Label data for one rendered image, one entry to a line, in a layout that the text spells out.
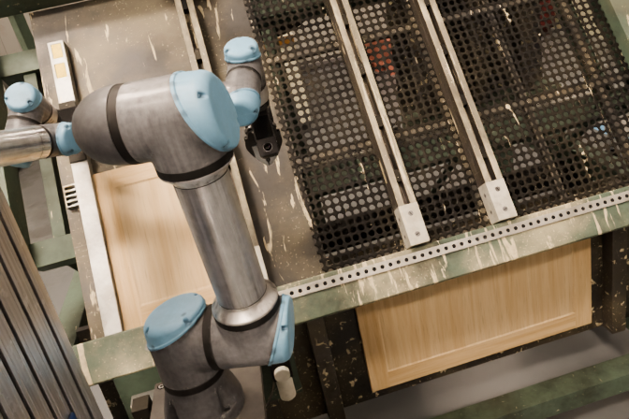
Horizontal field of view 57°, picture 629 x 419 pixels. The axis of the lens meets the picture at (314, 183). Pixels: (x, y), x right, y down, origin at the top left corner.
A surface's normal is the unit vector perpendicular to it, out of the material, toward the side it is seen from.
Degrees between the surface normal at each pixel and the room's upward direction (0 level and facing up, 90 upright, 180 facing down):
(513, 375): 0
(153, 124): 83
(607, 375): 0
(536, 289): 90
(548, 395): 0
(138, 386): 90
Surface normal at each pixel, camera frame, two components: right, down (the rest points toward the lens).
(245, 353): -0.11, 0.49
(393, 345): 0.21, 0.34
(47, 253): 0.05, -0.25
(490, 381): -0.19, -0.90
